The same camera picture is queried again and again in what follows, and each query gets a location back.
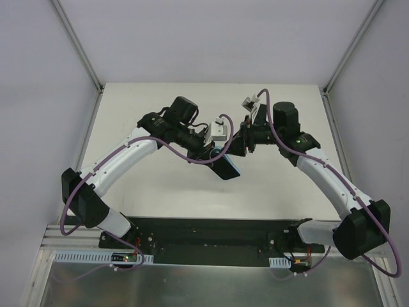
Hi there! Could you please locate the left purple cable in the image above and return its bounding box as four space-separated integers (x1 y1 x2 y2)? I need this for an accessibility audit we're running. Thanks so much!
59 113 236 237

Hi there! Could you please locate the light blue phone case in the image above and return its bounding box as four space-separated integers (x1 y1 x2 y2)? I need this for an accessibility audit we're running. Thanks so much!
209 145 241 177

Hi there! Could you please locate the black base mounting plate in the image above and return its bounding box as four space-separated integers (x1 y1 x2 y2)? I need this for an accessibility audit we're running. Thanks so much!
98 217 325 265

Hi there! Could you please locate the left white cable duct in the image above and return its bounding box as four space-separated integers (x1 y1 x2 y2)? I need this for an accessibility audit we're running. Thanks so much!
54 251 154 265

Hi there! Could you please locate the black smartphone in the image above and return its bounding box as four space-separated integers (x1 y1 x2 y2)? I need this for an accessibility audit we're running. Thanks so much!
220 155 240 180

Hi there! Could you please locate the right aluminium frame post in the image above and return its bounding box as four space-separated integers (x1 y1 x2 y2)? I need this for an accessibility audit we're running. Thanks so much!
321 0 386 96

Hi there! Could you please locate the left aluminium frame post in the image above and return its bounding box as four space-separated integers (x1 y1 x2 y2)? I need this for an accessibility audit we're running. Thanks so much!
49 0 104 93

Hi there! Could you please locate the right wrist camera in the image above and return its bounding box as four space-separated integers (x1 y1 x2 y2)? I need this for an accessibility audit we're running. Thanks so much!
242 95 259 120

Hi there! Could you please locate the purple cable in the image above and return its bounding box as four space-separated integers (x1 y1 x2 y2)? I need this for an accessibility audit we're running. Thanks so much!
59 113 236 237
255 88 403 278

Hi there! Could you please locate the aluminium frame post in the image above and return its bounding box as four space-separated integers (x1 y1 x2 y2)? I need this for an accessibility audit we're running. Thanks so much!
49 0 104 93
321 0 386 96

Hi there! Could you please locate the aluminium extrusion rail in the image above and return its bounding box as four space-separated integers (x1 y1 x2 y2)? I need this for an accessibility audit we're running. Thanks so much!
41 225 101 249

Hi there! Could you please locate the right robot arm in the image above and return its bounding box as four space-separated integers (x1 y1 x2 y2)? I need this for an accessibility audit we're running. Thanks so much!
228 98 390 260

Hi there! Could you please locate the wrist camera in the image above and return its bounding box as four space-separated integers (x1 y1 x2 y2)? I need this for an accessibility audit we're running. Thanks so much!
204 117 228 145
242 95 259 120

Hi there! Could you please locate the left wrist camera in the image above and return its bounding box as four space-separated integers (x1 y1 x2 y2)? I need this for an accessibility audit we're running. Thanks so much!
204 117 228 145

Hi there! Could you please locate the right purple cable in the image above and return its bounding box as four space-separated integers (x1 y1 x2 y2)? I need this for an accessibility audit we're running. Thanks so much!
255 88 403 278

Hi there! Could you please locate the right white cable duct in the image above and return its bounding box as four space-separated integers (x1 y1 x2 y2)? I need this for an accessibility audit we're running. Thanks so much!
268 257 291 269

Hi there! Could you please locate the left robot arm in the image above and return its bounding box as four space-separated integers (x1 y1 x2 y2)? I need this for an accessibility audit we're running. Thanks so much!
60 97 233 238

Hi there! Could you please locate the white cable duct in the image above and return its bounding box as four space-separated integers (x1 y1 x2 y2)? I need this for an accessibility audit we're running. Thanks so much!
268 257 291 269
54 251 154 265

